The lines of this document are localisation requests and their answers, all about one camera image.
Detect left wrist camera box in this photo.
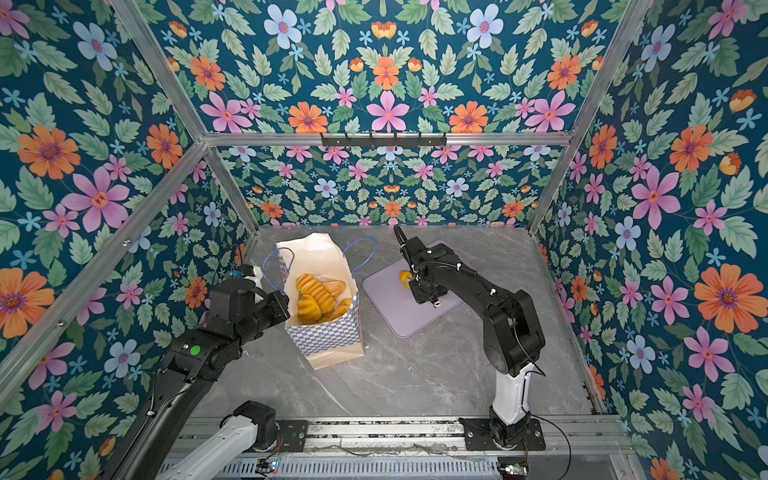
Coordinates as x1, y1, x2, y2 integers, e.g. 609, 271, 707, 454
233, 264, 263, 287

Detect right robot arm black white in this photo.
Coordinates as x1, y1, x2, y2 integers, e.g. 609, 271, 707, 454
394, 227, 546, 449

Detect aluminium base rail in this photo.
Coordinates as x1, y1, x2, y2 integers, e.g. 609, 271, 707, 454
266, 414, 634, 458

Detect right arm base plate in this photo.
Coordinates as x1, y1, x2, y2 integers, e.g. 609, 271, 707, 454
459, 417, 546, 451

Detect lilac plastic tray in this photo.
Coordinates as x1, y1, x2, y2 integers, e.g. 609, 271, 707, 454
360, 241, 463, 340

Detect white perforated cable duct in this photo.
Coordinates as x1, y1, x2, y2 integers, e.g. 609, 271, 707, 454
214, 456, 501, 479

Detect striped fake bread roll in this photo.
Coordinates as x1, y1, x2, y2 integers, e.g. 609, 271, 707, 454
297, 295, 323, 325

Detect long striped bread loaf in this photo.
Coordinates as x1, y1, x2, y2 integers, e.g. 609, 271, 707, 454
296, 274, 336, 314

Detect yellow small bread roll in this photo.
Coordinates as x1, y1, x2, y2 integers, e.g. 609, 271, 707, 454
399, 270, 414, 289

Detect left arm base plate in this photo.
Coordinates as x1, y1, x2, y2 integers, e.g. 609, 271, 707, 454
275, 420, 310, 453

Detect round golden bread roll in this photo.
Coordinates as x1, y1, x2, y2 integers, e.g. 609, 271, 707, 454
323, 280, 347, 298

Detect black hook rail on wall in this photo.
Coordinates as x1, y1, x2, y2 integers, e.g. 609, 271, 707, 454
320, 133, 448, 148

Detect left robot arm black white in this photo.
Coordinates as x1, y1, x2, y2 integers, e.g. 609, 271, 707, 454
99, 278, 289, 479

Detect blue checkered paper bag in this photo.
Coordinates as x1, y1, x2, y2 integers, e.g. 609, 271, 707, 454
267, 233, 364, 370

